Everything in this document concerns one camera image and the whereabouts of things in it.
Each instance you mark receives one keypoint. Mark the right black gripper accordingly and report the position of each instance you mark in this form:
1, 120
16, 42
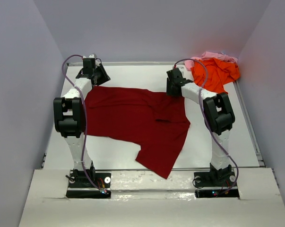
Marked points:
169, 91

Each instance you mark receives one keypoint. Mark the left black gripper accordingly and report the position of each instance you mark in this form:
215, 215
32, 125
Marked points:
105, 77

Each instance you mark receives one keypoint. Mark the dark red t shirt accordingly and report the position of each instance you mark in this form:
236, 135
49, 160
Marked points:
155, 121

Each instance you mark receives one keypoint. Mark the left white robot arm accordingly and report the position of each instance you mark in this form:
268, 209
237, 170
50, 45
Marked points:
70, 118

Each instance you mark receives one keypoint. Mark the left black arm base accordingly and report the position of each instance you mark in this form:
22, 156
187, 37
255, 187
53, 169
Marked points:
80, 187

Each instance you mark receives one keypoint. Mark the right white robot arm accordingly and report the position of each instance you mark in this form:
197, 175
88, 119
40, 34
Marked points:
217, 112

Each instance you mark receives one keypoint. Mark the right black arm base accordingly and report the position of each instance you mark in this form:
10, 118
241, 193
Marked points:
215, 183

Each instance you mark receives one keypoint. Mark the pink t shirt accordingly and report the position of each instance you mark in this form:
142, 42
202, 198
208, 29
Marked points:
208, 55

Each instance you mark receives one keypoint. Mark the orange t shirt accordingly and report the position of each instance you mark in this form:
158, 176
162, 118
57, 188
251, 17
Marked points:
219, 74

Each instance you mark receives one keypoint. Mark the aluminium table edge rail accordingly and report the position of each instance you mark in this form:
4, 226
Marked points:
134, 63

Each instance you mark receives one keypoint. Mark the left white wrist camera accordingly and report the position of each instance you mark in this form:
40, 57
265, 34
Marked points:
91, 56

